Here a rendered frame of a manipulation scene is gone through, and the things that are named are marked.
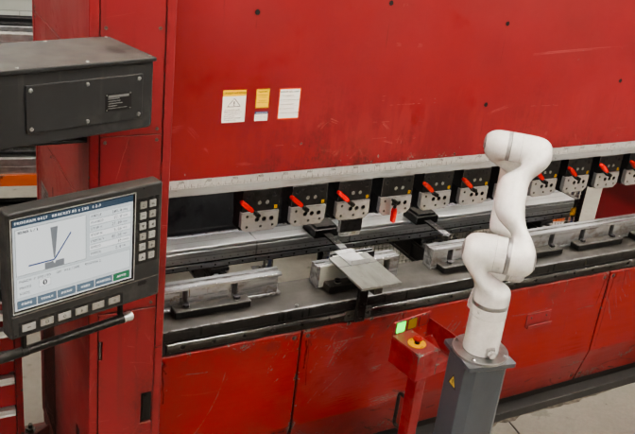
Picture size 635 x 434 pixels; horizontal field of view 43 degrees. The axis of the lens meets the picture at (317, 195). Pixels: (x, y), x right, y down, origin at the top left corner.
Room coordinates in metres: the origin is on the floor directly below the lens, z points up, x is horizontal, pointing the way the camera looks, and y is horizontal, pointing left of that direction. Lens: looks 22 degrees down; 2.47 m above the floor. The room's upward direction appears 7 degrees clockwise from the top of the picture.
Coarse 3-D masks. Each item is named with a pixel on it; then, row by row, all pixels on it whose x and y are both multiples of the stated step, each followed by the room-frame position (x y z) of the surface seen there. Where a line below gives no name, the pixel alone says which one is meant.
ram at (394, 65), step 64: (192, 0) 2.58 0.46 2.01; (256, 0) 2.69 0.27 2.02; (320, 0) 2.82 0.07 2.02; (384, 0) 2.95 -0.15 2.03; (448, 0) 3.09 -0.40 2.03; (512, 0) 3.25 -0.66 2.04; (576, 0) 3.42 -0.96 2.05; (192, 64) 2.59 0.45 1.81; (256, 64) 2.70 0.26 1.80; (320, 64) 2.83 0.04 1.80; (384, 64) 2.97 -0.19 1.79; (448, 64) 3.12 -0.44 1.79; (512, 64) 3.28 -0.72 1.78; (576, 64) 3.47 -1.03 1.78; (192, 128) 2.59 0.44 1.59; (256, 128) 2.71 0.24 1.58; (320, 128) 2.84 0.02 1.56; (384, 128) 2.99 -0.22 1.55; (448, 128) 3.14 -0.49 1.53; (512, 128) 3.32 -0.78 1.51; (576, 128) 3.51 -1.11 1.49; (192, 192) 2.60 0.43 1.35
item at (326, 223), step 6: (324, 222) 3.18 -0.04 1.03; (330, 222) 3.19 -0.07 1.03; (306, 228) 3.18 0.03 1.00; (312, 228) 3.14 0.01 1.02; (318, 228) 3.13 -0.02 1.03; (324, 228) 3.15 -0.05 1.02; (330, 228) 3.16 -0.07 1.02; (336, 228) 3.17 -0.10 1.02; (312, 234) 3.13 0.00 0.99; (318, 234) 3.12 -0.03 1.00; (324, 234) 3.13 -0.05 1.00; (330, 234) 3.13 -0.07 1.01; (336, 234) 3.17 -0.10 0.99; (330, 240) 3.08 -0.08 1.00; (336, 240) 3.08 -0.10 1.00; (336, 246) 3.03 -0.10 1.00; (342, 246) 3.03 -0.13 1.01
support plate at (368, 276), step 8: (336, 256) 2.94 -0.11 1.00; (368, 256) 2.98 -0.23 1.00; (336, 264) 2.88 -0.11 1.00; (344, 264) 2.88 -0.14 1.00; (368, 264) 2.91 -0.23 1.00; (376, 264) 2.92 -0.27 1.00; (344, 272) 2.82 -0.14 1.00; (352, 272) 2.82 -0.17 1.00; (360, 272) 2.83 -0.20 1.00; (368, 272) 2.84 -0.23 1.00; (376, 272) 2.84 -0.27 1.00; (384, 272) 2.85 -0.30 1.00; (352, 280) 2.76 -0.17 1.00; (360, 280) 2.77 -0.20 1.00; (368, 280) 2.77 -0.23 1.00; (376, 280) 2.78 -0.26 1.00; (384, 280) 2.79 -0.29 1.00; (392, 280) 2.80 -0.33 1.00; (360, 288) 2.71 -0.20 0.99; (368, 288) 2.71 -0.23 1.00
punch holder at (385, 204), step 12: (372, 180) 3.06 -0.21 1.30; (384, 180) 3.00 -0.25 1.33; (396, 180) 3.03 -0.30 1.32; (408, 180) 3.07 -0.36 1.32; (372, 192) 3.06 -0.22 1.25; (384, 192) 3.01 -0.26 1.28; (396, 192) 3.04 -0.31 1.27; (372, 204) 3.05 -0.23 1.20; (384, 204) 3.01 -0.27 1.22; (408, 204) 3.07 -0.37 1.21
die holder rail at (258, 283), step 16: (240, 272) 2.77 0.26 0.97; (256, 272) 2.79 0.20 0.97; (272, 272) 2.80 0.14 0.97; (176, 288) 2.59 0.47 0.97; (192, 288) 2.62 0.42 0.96; (208, 288) 2.65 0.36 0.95; (224, 288) 2.69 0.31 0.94; (240, 288) 2.72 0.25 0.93; (256, 288) 2.76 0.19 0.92; (272, 288) 2.79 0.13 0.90; (176, 304) 2.59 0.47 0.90
